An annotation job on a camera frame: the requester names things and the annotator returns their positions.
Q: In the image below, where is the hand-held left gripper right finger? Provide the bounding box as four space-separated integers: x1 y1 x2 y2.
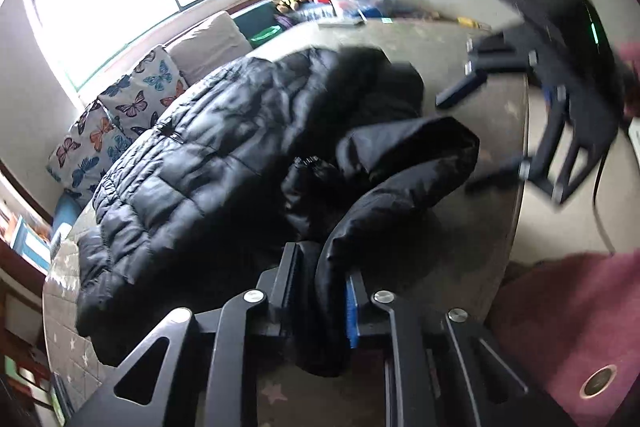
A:
345 269 576 427

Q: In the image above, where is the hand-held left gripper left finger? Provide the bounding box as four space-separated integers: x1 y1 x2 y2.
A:
75 242 306 427

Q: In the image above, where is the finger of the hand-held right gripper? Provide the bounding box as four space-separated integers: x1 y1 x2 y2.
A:
435 27 539 110
465 86 623 208

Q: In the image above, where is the black puffer jacket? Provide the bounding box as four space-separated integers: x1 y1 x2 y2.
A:
75 46 481 378

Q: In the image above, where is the person's right forearm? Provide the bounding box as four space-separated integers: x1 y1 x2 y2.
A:
617 41 640 118

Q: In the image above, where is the person's maroon clothing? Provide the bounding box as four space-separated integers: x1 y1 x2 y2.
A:
487 251 640 427

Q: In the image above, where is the green bowl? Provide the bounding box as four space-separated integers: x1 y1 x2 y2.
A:
248 25 281 48

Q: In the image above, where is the butterfly print pillow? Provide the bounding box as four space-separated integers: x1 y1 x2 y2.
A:
46 99 134 198
97 46 189 134

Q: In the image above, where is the plain white pillow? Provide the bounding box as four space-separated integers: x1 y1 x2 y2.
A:
166 11 252 84

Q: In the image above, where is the blue and white cabinet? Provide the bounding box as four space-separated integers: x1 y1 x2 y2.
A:
10 214 51 274

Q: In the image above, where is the dark wooden display cabinet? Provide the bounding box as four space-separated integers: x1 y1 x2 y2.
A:
0 287 67 427

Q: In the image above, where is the yellow handled tool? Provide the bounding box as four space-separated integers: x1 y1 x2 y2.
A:
440 14 492 31

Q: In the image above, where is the black cable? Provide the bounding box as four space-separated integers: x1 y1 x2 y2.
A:
591 147 617 256

